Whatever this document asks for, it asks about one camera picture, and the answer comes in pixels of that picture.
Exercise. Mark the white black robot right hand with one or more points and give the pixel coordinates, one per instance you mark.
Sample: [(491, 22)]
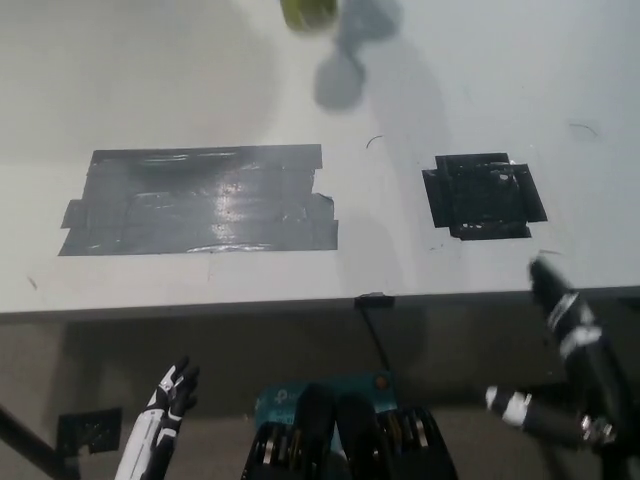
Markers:
[(582, 345)]

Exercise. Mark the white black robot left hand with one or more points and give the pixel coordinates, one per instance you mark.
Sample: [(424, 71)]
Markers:
[(160, 415)]

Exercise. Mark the white spray bottle green label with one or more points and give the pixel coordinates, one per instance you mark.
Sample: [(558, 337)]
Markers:
[(306, 12)]

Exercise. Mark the teal router box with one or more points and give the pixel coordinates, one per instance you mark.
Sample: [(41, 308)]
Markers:
[(280, 400)]

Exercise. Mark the black table leg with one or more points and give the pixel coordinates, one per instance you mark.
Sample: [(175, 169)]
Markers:
[(40, 445)]

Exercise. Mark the black tape square patch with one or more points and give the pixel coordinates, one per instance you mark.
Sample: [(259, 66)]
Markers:
[(482, 197)]

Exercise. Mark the grey duct tape patch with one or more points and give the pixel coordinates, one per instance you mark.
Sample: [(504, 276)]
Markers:
[(200, 200)]

